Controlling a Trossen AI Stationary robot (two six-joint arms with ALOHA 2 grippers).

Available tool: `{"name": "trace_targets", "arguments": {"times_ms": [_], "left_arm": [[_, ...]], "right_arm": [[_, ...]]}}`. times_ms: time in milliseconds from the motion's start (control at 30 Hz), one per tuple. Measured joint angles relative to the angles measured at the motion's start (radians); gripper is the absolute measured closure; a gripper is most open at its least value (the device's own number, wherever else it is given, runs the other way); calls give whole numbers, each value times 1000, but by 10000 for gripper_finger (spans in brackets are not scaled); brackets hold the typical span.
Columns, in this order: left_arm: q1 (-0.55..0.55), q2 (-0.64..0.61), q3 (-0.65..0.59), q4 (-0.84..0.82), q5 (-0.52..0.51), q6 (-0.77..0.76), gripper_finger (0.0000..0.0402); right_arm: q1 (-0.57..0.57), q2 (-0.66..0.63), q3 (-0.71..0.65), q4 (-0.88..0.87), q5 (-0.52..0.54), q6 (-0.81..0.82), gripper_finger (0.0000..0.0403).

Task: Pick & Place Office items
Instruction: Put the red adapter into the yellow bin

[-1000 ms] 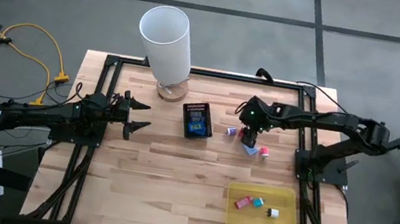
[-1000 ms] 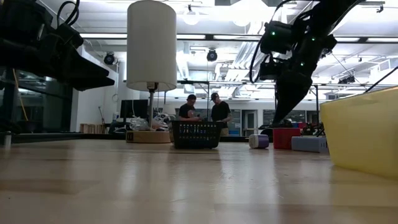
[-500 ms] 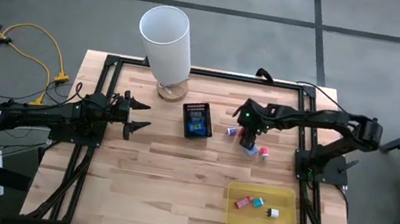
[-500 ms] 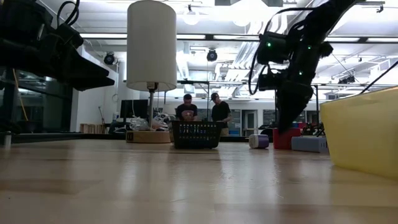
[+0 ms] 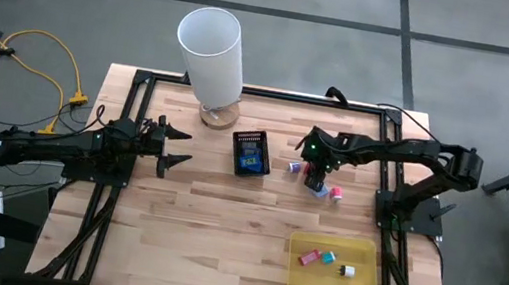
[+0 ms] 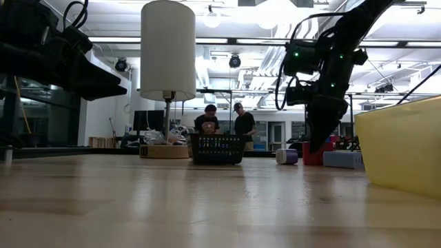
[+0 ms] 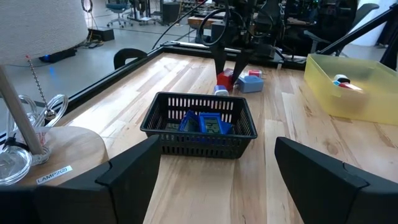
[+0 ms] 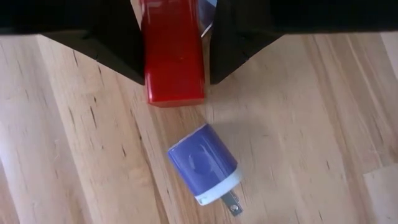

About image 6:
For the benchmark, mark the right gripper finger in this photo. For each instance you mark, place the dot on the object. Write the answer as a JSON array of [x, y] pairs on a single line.
[[320, 131]]

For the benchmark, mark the purple tape roll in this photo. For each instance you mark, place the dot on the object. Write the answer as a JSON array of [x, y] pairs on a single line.
[[287, 156]]

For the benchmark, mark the person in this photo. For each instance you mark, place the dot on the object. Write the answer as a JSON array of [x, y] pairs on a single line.
[[206, 122], [245, 124]]

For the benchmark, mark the small white cylinder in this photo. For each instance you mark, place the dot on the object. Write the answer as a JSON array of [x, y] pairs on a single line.
[[8, 155]]

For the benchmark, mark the white plastic bag pile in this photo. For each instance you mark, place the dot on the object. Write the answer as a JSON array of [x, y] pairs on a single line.
[[155, 137]]

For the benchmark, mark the yellow translucent plastic tray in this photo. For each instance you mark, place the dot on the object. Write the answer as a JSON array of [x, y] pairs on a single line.
[[403, 148]]

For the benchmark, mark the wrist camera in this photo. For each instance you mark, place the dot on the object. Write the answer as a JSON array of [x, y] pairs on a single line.
[[77, 39], [298, 95]]

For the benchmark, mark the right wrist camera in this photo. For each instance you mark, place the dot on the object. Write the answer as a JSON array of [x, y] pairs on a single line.
[[298, 95]]

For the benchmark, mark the white shade wooden base lamp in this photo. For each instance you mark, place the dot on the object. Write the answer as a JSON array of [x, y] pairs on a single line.
[[168, 51]]

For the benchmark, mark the light blue box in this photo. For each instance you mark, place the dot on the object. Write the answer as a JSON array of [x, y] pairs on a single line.
[[342, 160]]

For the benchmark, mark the black monitor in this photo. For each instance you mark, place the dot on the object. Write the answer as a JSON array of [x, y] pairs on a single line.
[[148, 120]]

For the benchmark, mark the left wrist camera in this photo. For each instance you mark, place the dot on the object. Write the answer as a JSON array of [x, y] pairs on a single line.
[[77, 39]]

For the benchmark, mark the red box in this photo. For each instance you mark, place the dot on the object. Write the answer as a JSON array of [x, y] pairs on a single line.
[[328, 157]]

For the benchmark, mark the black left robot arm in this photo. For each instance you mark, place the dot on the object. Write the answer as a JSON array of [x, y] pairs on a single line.
[[20, 34]]

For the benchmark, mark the black background rig frame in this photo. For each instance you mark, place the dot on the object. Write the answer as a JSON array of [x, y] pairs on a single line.
[[255, 92]]

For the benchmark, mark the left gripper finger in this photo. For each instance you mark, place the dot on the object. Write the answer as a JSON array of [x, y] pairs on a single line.
[[103, 92], [93, 75]]

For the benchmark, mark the ceiling light strip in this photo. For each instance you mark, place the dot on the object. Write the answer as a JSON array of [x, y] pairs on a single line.
[[113, 39]]

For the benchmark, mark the glass door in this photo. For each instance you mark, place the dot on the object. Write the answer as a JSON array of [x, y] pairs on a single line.
[[276, 136]]

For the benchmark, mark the black plastic basket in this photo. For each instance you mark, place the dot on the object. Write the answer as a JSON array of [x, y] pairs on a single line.
[[218, 155]]

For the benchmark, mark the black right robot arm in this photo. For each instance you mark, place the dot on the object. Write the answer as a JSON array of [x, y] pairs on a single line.
[[361, 20]]

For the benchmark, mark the wooden crate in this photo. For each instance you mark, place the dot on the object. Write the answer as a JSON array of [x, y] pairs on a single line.
[[101, 142]]

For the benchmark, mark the white globe ceiling lamp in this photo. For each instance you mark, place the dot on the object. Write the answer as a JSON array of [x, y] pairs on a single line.
[[211, 19]]

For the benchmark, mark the black aluminium table frame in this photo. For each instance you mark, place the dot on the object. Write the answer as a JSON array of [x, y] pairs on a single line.
[[51, 151]]

